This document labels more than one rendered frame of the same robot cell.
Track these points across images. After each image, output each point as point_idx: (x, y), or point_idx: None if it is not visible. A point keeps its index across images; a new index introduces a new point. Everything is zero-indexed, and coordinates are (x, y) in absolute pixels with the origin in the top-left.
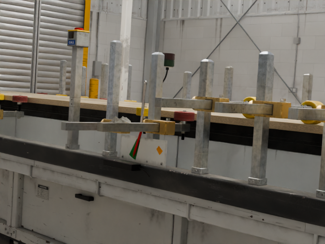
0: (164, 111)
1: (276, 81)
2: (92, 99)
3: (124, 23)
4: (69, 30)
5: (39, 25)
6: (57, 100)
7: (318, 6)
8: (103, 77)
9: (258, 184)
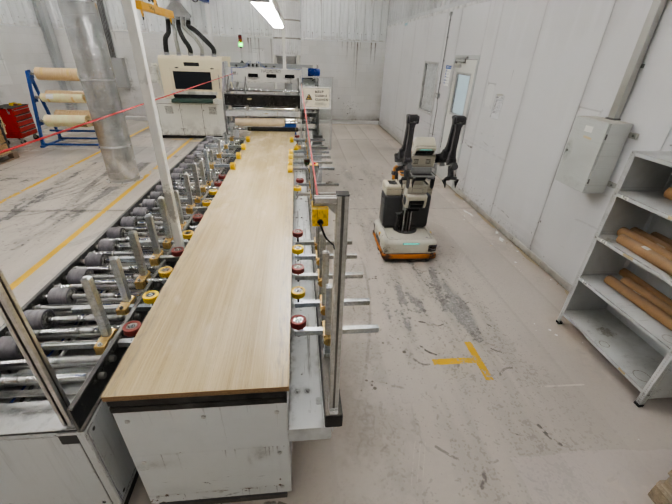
0: (293, 185)
1: None
2: (218, 238)
3: (168, 170)
4: (317, 164)
5: None
6: (292, 216)
7: None
8: (140, 245)
9: None
